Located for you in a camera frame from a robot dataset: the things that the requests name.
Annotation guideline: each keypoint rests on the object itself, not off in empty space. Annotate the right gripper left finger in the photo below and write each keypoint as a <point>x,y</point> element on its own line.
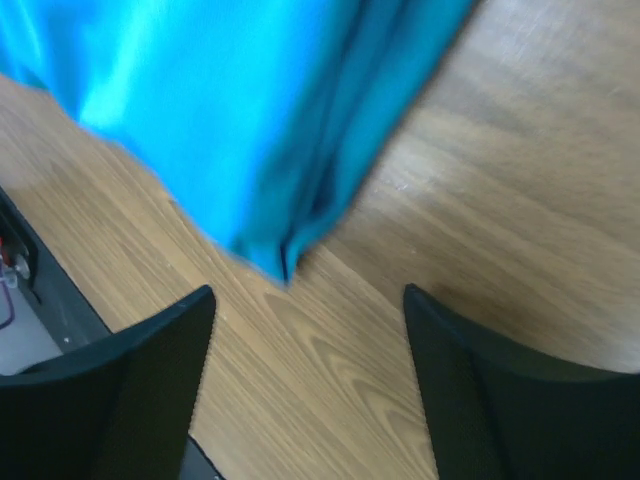
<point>118,408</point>

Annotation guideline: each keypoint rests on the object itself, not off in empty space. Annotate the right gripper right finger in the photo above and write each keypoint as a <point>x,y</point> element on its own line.
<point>497,409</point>

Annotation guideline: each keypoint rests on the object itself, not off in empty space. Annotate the teal blue t shirt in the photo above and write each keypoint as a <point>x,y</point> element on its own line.
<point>262,118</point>

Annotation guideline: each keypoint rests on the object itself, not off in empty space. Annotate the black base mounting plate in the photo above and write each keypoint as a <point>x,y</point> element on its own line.
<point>43,312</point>

